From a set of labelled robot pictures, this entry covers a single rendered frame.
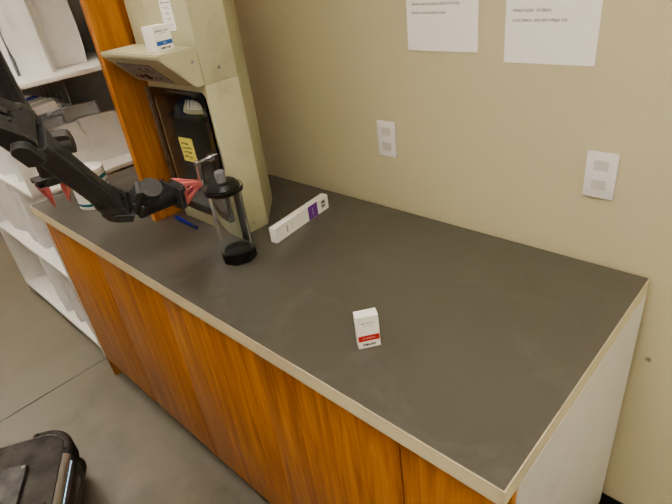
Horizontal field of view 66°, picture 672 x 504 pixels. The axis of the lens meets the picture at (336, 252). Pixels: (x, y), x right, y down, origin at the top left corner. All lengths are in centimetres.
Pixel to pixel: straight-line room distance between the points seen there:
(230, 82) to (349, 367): 86
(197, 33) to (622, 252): 119
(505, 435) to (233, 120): 108
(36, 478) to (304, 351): 129
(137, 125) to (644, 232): 147
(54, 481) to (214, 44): 153
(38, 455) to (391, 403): 155
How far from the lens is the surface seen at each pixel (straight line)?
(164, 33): 151
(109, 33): 179
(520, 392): 106
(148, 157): 186
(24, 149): 118
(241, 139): 159
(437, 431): 98
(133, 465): 240
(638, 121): 131
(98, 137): 280
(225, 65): 154
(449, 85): 148
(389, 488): 123
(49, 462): 224
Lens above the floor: 169
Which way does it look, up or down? 30 degrees down
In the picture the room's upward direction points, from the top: 8 degrees counter-clockwise
